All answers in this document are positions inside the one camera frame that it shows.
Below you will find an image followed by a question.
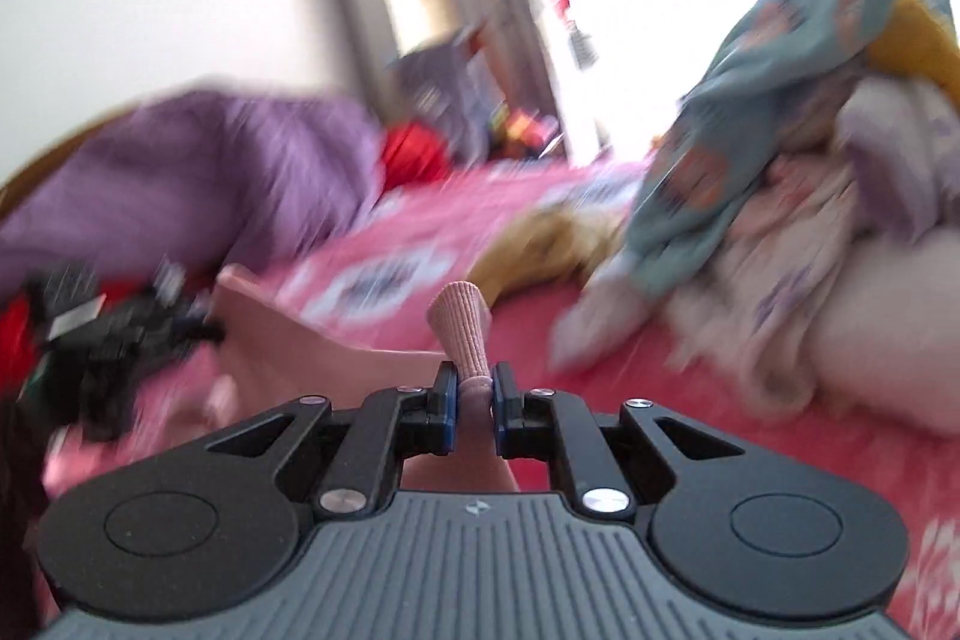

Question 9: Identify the folded dark clothes stack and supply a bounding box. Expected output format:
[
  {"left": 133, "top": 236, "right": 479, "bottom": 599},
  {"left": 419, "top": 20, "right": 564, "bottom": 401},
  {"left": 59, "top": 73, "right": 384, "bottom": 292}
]
[{"left": 0, "top": 287, "right": 41, "bottom": 399}]

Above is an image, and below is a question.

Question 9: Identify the purple quilt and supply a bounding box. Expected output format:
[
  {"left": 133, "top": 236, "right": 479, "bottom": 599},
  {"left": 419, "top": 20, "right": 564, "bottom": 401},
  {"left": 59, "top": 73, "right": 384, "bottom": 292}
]
[{"left": 2, "top": 89, "right": 384, "bottom": 296}]

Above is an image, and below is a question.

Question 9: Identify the small yellow brown garment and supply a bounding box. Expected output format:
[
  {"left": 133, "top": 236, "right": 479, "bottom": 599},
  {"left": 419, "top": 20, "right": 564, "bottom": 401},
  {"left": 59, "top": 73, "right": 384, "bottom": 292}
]
[{"left": 466, "top": 205, "right": 625, "bottom": 307}]

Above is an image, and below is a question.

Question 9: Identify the pink floral bed blanket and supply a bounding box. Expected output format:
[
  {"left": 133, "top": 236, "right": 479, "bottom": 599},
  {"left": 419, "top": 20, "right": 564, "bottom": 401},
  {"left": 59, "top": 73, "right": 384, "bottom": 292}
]
[{"left": 46, "top": 164, "right": 958, "bottom": 638}]

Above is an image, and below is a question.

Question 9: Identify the pink sweatshirt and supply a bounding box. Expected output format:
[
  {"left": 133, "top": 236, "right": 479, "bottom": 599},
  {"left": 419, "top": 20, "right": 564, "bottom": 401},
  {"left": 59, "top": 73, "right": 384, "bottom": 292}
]
[{"left": 43, "top": 268, "right": 519, "bottom": 497}]

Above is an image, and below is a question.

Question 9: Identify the mustard yellow garment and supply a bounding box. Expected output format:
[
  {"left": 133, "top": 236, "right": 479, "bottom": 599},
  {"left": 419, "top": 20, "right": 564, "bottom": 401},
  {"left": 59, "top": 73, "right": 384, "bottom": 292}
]
[{"left": 866, "top": 0, "right": 960, "bottom": 107}]

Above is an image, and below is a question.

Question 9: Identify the white pillow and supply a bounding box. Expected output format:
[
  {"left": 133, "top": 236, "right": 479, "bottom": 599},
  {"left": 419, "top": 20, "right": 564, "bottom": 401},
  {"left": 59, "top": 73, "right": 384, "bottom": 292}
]
[{"left": 805, "top": 227, "right": 958, "bottom": 437}]

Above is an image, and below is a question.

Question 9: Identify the white purple floral garment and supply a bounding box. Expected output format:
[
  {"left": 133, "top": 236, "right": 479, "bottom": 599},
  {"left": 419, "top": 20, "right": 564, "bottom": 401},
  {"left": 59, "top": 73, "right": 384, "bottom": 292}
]
[{"left": 550, "top": 74, "right": 958, "bottom": 419}]

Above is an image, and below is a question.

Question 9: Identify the grey cloth on chair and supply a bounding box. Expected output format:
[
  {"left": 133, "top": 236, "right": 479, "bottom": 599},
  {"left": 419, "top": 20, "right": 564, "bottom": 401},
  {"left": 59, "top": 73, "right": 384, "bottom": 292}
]
[{"left": 392, "top": 31, "right": 505, "bottom": 167}]

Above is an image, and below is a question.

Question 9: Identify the teal printed pajama garment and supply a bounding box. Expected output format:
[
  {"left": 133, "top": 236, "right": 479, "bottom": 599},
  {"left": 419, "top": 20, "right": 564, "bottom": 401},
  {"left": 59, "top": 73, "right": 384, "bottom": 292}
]
[{"left": 623, "top": 0, "right": 895, "bottom": 301}]

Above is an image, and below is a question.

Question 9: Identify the red garment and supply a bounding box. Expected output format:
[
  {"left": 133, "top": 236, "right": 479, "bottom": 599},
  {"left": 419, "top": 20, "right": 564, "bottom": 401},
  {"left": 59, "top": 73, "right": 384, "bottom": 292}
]
[{"left": 381, "top": 120, "right": 454, "bottom": 191}]

